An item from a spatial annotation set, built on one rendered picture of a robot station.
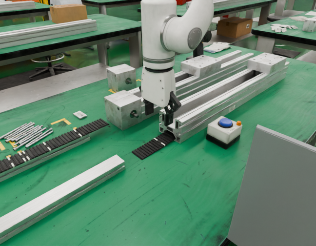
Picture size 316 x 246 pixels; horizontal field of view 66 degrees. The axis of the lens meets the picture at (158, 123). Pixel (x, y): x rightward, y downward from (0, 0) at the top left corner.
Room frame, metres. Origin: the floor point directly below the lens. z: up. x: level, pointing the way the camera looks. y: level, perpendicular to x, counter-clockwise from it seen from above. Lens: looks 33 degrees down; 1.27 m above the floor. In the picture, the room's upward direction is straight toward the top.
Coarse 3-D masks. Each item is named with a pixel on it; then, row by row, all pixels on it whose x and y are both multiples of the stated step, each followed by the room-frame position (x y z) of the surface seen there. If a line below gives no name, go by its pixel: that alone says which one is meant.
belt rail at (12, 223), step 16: (112, 160) 0.52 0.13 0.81; (80, 176) 0.46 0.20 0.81; (96, 176) 0.46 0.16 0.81; (112, 176) 0.48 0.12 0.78; (48, 192) 0.40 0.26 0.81; (64, 192) 0.40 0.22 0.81; (80, 192) 0.42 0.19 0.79; (32, 208) 0.36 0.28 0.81; (48, 208) 0.37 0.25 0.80; (0, 224) 0.32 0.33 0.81; (16, 224) 0.32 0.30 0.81; (32, 224) 0.34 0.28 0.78; (0, 240) 0.29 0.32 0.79
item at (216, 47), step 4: (212, 44) 1.75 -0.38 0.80; (216, 44) 1.75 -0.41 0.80; (220, 44) 1.75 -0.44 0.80; (224, 44) 1.75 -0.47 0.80; (204, 48) 1.67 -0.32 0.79; (208, 48) 1.66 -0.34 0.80; (212, 48) 1.66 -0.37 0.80; (216, 48) 1.67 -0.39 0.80; (220, 48) 1.67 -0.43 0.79; (224, 48) 1.69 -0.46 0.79; (212, 52) 1.61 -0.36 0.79
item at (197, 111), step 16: (288, 64) 1.18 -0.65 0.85; (224, 80) 0.95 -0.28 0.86; (240, 80) 1.01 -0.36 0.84; (256, 80) 0.96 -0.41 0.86; (272, 80) 1.09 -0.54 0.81; (192, 96) 0.81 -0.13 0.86; (208, 96) 0.85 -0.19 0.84; (224, 96) 0.81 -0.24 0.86; (240, 96) 0.87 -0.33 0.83; (160, 112) 0.70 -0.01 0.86; (176, 112) 0.72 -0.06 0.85; (192, 112) 0.69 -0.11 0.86; (208, 112) 0.73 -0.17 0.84; (224, 112) 0.80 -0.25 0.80; (160, 128) 0.70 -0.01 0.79; (176, 128) 0.65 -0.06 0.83; (192, 128) 0.67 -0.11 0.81
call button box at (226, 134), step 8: (216, 120) 0.68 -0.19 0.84; (208, 128) 0.65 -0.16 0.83; (216, 128) 0.63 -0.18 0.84; (224, 128) 0.63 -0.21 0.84; (232, 128) 0.63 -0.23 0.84; (240, 128) 0.65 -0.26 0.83; (208, 136) 0.65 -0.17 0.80; (216, 136) 0.63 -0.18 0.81; (224, 136) 0.61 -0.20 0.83; (232, 136) 0.61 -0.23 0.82; (224, 144) 0.61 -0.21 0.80; (232, 144) 0.62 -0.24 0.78
